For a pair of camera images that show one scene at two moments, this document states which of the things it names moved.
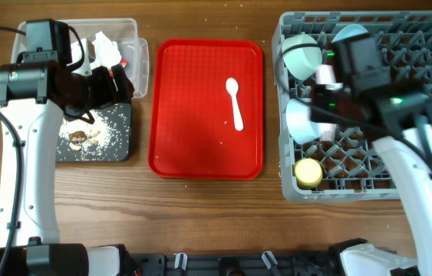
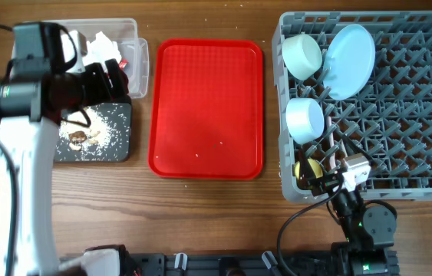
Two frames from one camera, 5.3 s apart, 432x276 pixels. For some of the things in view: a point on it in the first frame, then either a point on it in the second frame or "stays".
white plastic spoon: (232, 86) -> (344, 149)
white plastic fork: (325, 76) -> (331, 151)
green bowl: (303, 62) stays
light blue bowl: (299, 123) stays
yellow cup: (308, 173) stays
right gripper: (314, 118) -> (306, 179)
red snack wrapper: (123, 63) stays
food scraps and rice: (86, 133) stays
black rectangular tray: (107, 139) stays
